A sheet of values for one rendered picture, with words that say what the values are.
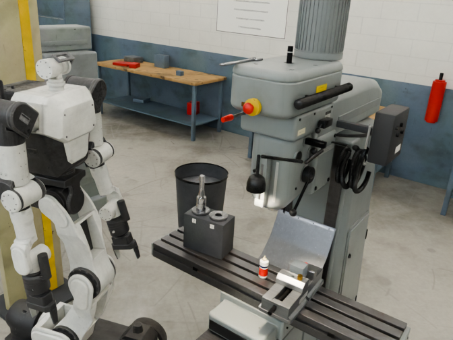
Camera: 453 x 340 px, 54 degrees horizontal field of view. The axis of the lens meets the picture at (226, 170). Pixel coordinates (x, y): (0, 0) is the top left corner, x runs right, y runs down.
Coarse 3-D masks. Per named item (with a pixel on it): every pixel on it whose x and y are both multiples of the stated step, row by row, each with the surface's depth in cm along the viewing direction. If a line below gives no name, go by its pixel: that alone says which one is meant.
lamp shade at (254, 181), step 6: (252, 174) 166; (252, 180) 163; (258, 180) 162; (264, 180) 164; (246, 186) 166; (252, 186) 163; (258, 186) 163; (264, 186) 164; (252, 192) 164; (258, 192) 163
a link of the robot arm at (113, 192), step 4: (108, 188) 195; (112, 188) 196; (116, 188) 199; (100, 192) 195; (104, 192) 195; (108, 192) 195; (112, 192) 201; (116, 192) 200; (120, 192) 202; (108, 196) 203; (112, 196) 202; (116, 196) 202; (120, 196) 202
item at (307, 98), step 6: (342, 84) 178; (348, 84) 179; (324, 90) 164; (330, 90) 166; (336, 90) 169; (342, 90) 174; (348, 90) 179; (306, 96) 153; (312, 96) 155; (318, 96) 157; (324, 96) 161; (330, 96) 165; (294, 102) 149; (300, 102) 148; (306, 102) 150; (312, 102) 153; (318, 102) 158; (300, 108) 148
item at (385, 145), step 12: (384, 108) 179; (396, 108) 180; (408, 108) 183; (384, 120) 172; (396, 120) 172; (372, 132) 176; (384, 132) 173; (396, 132) 177; (372, 144) 178; (384, 144) 175; (396, 144) 182; (372, 156) 179; (384, 156) 176; (396, 156) 187
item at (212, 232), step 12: (192, 216) 215; (204, 216) 216; (216, 216) 216; (228, 216) 217; (192, 228) 217; (204, 228) 214; (216, 228) 210; (228, 228) 213; (192, 240) 220; (204, 240) 216; (216, 240) 212; (228, 240) 217; (204, 252) 218; (216, 252) 215; (228, 252) 220
